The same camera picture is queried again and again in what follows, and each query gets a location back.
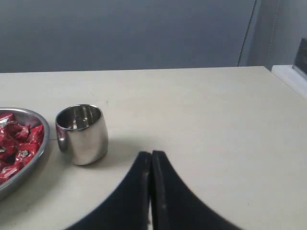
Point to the steel bowl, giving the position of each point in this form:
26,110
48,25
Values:
25,117

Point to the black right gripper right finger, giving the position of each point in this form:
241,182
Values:
175,206

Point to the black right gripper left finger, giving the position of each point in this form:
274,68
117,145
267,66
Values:
128,206

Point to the red wrapped candy pile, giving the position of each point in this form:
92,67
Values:
18,145

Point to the stainless steel cup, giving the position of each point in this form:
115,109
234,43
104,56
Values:
82,133

